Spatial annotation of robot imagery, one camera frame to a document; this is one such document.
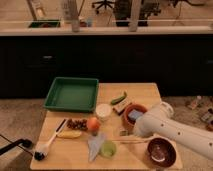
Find distant green bin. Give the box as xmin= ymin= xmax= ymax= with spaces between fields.
xmin=28 ymin=20 xmax=60 ymax=28

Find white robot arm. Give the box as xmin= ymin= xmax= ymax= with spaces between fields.
xmin=122 ymin=101 xmax=213 ymax=160

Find grey cloth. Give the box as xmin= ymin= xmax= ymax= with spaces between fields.
xmin=88 ymin=133 xmax=106 ymax=162

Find silver metal fork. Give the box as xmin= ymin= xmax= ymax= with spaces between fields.
xmin=112 ymin=139 xmax=152 ymax=144

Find green pea pod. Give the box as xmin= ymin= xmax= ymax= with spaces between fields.
xmin=110 ymin=92 xmax=127 ymax=105

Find yellow banana toy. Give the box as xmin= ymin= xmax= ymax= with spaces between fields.
xmin=57 ymin=130 xmax=82 ymax=139

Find terracotta clay bowl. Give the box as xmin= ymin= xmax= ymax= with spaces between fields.
xmin=122 ymin=104 xmax=147 ymax=132

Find dark grape bunch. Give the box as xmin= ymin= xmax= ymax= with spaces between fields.
xmin=67 ymin=119 xmax=87 ymax=131

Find orange fruit toy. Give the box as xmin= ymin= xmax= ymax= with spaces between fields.
xmin=87 ymin=117 xmax=100 ymax=131

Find green plastic tray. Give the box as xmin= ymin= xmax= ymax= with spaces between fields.
xmin=44 ymin=77 xmax=99 ymax=113

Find brown chocolate bar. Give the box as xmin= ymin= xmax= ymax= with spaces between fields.
xmin=113 ymin=100 xmax=131 ymax=115

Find blue sponge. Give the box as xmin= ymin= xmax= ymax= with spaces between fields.
xmin=128 ymin=110 xmax=143 ymax=121

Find light green cup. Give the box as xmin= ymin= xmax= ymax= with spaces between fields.
xmin=100 ymin=140 xmax=117 ymax=158

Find black cable stand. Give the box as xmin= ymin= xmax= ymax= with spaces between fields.
xmin=0 ymin=134 xmax=33 ymax=155

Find white paper cup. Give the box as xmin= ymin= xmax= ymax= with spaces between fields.
xmin=95 ymin=104 xmax=112 ymax=121

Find black office chair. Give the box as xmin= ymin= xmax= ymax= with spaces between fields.
xmin=91 ymin=0 xmax=115 ymax=14

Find dark brown bowl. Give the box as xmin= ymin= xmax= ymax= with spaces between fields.
xmin=147 ymin=138 xmax=176 ymax=168

